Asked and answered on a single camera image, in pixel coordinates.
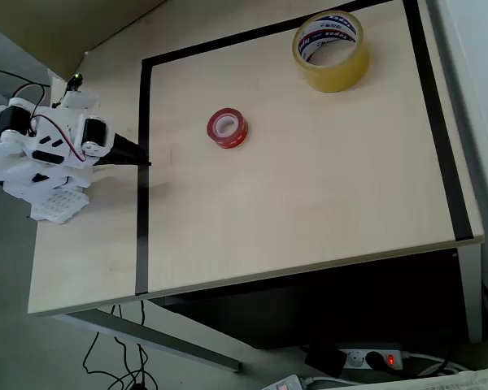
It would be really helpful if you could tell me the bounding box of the red tape roll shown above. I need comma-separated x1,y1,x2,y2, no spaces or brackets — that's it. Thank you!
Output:
206,107,250,150

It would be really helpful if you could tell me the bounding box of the black tape strip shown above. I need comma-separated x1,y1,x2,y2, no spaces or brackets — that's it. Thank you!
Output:
402,0,475,241
141,0,407,68
134,56,158,297

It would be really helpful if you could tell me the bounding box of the yellow tape roll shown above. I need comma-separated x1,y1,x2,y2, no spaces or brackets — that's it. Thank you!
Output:
291,11,370,93

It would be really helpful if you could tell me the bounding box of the grey slanted table beam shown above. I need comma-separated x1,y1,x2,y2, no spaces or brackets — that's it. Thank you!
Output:
50,307,242,374

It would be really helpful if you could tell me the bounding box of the small white power strip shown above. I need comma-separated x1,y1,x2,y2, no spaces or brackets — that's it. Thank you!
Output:
261,374,306,390

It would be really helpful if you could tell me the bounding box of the black power adapter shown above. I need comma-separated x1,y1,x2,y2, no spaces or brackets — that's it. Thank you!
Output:
304,344,348,379

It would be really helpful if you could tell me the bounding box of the black round plug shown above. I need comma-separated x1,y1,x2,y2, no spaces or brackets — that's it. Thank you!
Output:
364,351,386,371

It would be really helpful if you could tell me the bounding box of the grey upright table leg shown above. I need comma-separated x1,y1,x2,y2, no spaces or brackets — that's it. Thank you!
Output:
457,243,484,345

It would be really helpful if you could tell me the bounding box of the small camera green light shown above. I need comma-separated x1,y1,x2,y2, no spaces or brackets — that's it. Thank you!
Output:
67,71,85,93

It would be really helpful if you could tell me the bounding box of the red white servo wire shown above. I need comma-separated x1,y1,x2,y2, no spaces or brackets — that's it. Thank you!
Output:
11,84,89,162

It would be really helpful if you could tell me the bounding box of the white perforated base plate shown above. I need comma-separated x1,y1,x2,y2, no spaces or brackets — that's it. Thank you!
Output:
30,188,90,224

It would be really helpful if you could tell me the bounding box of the thin black cable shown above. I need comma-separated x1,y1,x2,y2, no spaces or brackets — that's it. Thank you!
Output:
0,64,52,89

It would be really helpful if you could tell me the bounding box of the black floor cable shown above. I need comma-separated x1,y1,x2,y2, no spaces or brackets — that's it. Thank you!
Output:
82,302,158,390

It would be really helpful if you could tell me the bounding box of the white power strip red switch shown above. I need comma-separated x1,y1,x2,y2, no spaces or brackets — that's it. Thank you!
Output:
335,343,410,371

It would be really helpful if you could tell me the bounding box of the white power cable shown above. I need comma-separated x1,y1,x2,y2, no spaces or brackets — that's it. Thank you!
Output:
406,352,467,377

